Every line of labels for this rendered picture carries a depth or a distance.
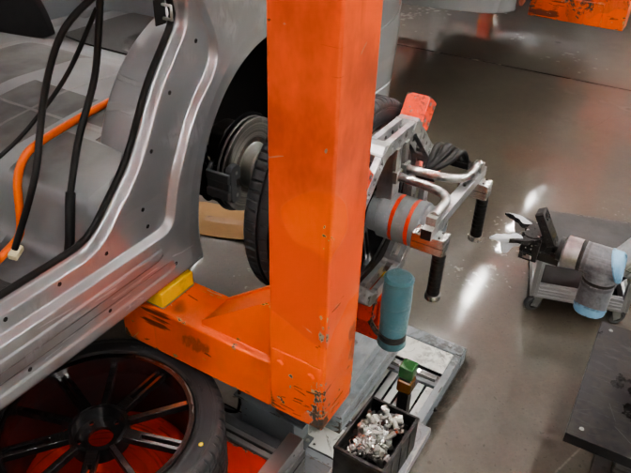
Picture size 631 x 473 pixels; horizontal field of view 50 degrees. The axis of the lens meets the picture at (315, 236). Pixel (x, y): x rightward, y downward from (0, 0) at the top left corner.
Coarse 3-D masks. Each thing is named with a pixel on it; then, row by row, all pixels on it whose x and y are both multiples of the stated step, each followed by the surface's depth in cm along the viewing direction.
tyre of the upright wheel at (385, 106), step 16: (384, 96) 192; (384, 112) 188; (400, 112) 199; (256, 160) 181; (256, 176) 180; (256, 192) 180; (256, 208) 181; (256, 224) 183; (256, 240) 185; (256, 256) 188; (256, 272) 195; (368, 272) 219
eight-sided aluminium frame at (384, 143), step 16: (384, 128) 184; (400, 128) 191; (416, 128) 189; (384, 144) 176; (400, 144) 183; (416, 144) 208; (432, 144) 208; (384, 160) 176; (416, 160) 213; (368, 192) 174; (384, 256) 220; (400, 256) 218; (368, 288) 211; (368, 304) 202
